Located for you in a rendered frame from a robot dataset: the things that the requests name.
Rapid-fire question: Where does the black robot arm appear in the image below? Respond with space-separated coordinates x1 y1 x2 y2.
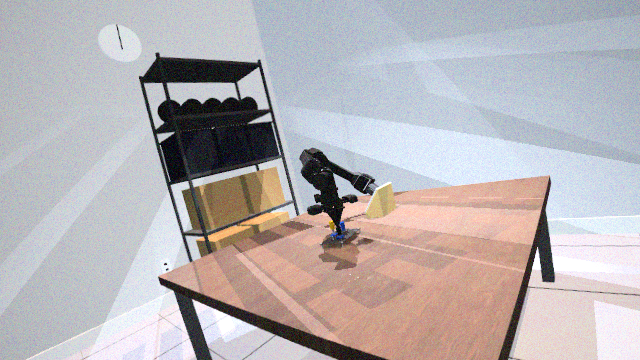
299 148 379 196

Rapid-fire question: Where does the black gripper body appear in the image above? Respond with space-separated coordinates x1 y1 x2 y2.
307 184 358 215

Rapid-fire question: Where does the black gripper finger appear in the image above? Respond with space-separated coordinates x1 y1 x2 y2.
323 210 338 227
333 206 345 227

